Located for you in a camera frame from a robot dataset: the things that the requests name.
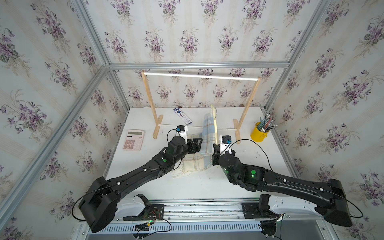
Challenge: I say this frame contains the plaid blue cream scarf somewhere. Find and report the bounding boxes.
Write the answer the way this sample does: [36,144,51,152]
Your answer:
[171,113,217,179]

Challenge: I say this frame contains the cream wooden clothes hanger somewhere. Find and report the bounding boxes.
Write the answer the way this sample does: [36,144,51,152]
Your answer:
[211,105,219,145]

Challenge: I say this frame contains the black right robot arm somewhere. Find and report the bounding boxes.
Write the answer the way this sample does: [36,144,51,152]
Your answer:
[212,144,353,227]

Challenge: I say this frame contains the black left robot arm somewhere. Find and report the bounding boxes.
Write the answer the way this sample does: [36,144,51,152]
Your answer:
[79,136,203,233]

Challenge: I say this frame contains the blue white flat package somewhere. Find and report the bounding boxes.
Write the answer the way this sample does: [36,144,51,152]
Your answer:
[174,108,193,126]

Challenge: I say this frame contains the wooden clothes rack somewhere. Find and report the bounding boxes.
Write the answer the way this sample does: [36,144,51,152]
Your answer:
[141,71,262,144]

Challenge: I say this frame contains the yellow pen cup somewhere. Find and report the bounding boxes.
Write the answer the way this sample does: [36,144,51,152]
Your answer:
[250,122,269,143]

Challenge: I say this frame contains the pens in cup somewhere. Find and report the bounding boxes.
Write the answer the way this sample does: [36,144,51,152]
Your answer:
[256,114,277,133]

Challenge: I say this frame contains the pink calculator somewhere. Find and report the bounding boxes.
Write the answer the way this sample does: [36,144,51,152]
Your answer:
[123,130,144,151]

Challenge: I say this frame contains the small circuit board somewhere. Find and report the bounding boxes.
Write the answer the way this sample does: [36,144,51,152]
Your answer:
[134,223,151,232]

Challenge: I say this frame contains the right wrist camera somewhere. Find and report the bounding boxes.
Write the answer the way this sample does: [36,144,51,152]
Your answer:
[219,135,232,155]

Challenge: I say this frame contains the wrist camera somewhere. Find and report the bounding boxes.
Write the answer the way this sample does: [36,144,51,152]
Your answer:
[219,135,232,155]
[176,125,188,144]

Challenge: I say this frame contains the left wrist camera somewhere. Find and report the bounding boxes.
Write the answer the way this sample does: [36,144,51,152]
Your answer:
[176,125,188,144]

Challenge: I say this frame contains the aluminium rail base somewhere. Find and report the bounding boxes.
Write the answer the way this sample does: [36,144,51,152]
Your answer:
[83,195,332,240]

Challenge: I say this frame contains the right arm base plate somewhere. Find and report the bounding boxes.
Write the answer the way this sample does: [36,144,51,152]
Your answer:
[242,202,281,220]

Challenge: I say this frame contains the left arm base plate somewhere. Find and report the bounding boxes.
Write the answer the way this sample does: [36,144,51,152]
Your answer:
[123,204,166,221]

